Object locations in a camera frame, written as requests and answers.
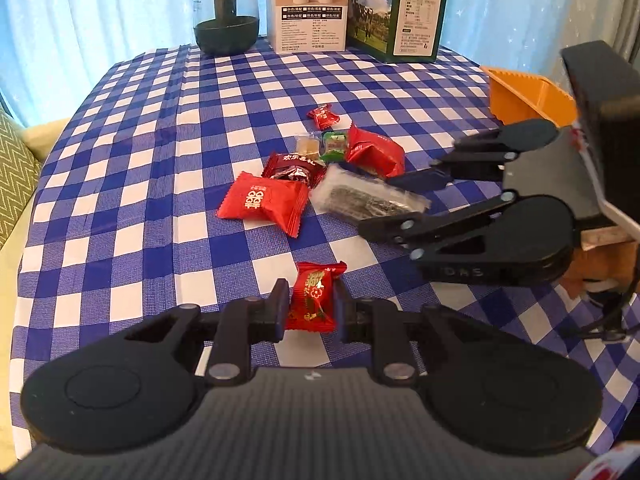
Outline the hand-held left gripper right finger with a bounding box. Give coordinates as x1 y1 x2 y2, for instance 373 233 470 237
334 278 494 387

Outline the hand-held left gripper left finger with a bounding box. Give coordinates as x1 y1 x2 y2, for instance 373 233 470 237
122 278 292 394

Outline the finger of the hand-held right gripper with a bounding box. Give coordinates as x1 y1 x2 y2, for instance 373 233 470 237
386 121 522 194
356 190 518 285

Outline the red candy with gold flower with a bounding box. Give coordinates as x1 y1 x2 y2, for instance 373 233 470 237
284 261 348 333

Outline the clear packet with dark contents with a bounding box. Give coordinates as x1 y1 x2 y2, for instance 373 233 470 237
310 162 432 225

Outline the red snack packet white text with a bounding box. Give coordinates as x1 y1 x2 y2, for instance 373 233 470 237
345 122 407 178

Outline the orange plastic bin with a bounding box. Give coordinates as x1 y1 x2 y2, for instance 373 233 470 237
480 65 640 296

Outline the green candy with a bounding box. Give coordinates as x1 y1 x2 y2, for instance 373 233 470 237
320 130 351 163

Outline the dark red snack packet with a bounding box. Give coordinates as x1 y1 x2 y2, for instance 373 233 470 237
262 152 328 188

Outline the large red symbol snack packet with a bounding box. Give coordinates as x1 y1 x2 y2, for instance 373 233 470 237
216 171 311 238

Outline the beige clear-wrapped candy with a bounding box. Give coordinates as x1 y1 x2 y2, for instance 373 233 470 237
294 132 323 157

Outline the small red wrapped candy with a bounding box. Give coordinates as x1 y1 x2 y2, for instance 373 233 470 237
306 103 341 131

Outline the green cardboard box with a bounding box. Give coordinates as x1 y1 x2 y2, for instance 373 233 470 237
346 0 451 64

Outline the blue white checked tablecloth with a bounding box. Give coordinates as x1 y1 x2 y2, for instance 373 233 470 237
12 42 640 466

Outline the white cardboard box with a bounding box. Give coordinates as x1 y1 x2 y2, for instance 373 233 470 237
265 0 351 54

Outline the dark glass jar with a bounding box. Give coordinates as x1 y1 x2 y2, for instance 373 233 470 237
192 0 263 55

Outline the green zigzag sofa cover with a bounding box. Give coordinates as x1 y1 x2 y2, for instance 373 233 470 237
0 109 45 253

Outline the blue star curtain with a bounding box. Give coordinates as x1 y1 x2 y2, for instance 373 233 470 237
0 0 640 131

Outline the black cable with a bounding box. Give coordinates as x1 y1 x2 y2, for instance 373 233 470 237
562 287 633 346

